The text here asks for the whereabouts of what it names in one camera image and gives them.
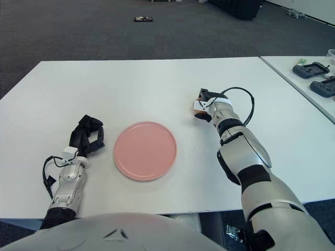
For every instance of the green packet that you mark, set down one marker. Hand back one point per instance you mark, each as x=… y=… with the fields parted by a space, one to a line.
x=301 y=62

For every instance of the clear plastic cup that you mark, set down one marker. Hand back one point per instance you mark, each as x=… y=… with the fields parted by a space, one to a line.
x=332 y=53

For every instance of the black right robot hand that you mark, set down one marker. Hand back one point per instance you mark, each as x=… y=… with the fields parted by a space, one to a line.
x=212 y=95

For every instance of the flat dark floor item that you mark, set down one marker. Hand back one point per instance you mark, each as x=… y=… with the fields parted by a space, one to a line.
x=143 y=18

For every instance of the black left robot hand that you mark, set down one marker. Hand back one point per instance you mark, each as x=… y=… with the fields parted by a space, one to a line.
x=77 y=136

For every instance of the grey handheld controller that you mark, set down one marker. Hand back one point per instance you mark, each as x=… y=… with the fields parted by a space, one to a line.
x=323 y=89
x=303 y=72

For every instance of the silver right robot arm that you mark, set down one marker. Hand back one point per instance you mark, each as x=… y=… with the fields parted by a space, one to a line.
x=251 y=157

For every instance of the pink round plate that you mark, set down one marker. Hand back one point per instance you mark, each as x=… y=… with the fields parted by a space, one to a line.
x=145 y=151

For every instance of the red yellow apple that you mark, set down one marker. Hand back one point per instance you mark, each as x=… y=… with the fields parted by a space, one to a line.
x=199 y=112

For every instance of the metal floor bracket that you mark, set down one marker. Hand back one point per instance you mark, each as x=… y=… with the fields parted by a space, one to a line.
x=233 y=232

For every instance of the black furniture block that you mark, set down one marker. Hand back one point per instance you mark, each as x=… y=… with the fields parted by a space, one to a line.
x=235 y=9

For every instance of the grey robot torso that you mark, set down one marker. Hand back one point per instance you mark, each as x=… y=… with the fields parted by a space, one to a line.
x=104 y=232

